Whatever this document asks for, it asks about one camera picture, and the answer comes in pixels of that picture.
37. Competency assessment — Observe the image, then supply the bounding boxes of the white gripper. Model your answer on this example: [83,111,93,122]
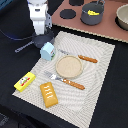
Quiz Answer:
[27,0,52,35]

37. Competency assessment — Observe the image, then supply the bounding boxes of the white milk carton toy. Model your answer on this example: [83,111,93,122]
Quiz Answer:
[40,42,55,61]

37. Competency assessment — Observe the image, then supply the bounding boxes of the yellow cheese wedge toy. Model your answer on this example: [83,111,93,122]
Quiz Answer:
[87,10,100,16]

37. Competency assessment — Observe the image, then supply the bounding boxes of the dark grey pot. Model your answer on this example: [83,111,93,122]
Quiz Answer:
[81,0,105,25]

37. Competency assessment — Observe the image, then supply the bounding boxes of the yellow butter box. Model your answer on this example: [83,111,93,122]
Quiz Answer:
[14,72,36,92]

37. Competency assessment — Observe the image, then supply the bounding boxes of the orange bread loaf toy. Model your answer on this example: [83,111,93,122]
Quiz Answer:
[40,82,58,107]

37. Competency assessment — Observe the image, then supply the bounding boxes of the grey saucepan with handle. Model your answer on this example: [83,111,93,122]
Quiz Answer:
[15,29,54,53]

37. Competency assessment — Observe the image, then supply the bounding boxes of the pink toy stove top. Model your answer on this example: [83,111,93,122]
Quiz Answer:
[52,0,128,43]

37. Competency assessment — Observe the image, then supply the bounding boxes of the round wooden plate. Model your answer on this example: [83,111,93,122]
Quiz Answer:
[56,55,83,78]

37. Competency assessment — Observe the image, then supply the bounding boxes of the beige woven placemat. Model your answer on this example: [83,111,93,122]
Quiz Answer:
[13,31,115,128]

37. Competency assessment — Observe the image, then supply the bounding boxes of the beige bowl on stove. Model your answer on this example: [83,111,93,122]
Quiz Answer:
[116,4,128,30]

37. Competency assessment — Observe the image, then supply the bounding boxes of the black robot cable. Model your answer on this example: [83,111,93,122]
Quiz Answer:
[0,28,36,42]

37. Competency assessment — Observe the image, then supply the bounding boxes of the toy knife wooden handle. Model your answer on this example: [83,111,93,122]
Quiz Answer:
[58,49,99,64]

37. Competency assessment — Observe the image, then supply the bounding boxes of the toy fork wooden handle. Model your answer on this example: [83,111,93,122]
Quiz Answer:
[43,70,86,91]

